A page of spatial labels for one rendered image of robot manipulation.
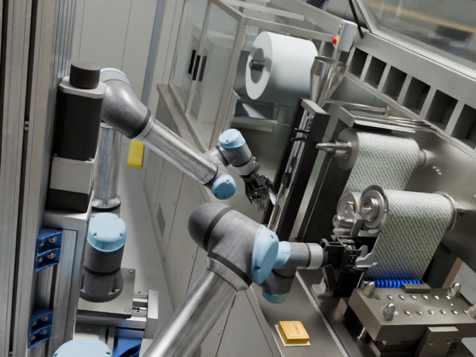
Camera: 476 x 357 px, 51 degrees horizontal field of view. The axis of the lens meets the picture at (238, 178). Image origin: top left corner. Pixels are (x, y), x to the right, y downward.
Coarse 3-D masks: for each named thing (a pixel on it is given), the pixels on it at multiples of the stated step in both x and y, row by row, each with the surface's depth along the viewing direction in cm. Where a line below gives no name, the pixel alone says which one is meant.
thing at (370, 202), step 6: (366, 198) 151; (372, 198) 149; (360, 204) 154; (366, 204) 151; (372, 204) 148; (378, 204) 148; (360, 210) 153; (372, 210) 148; (378, 210) 148; (366, 216) 150; (372, 216) 148
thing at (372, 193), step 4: (368, 192) 153; (372, 192) 151; (376, 192) 149; (364, 196) 155; (376, 196) 149; (380, 196) 147; (380, 200) 147; (380, 204) 147; (380, 208) 147; (380, 212) 147; (380, 216) 147; (364, 220) 154; (376, 220) 148; (380, 220) 147; (368, 224) 152; (372, 224) 150; (376, 224) 148; (448, 224) 155
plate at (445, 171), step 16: (352, 80) 228; (336, 96) 239; (352, 96) 226; (368, 96) 215; (336, 112) 238; (368, 112) 214; (400, 112) 194; (432, 144) 176; (448, 144) 169; (432, 160) 175; (448, 160) 168; (464, 160) 162; (416, 176) 182; (432, 176) 175; (448, 176) 168; (464, 176) 161; (416, 192) 181; (432, 192) 174; (448, 192) 167; (464, 192) 161; (464, 224) 160; (448, 240) 165; (464, 240) 159; (464, 256) 159
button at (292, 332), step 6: (282, 324) 144; (288, 324) 144; (294, 324) 145; (300, 324) 146; (282, 330) 142; (288, 330) 142; (294, 330) 143; (300, 330) 143; (282, 336) 142; (288, 336) 140; (294, 336) 140; (300, 336) 141; (306, 336) 141; (288, 342) 140; (294, 342) 140; (300, 342) 141; (306, 342) 142
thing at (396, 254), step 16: (384, 240) 150; (400, 240) 152; (416, 240) 154; (432, 240) 156; (384, 256) 153; (400, 256) 156; (416, 256) 158; (432, 256) 160; (368, 272) 155; (384, 272) 157; (400, 272) 159; (416, 272) 161
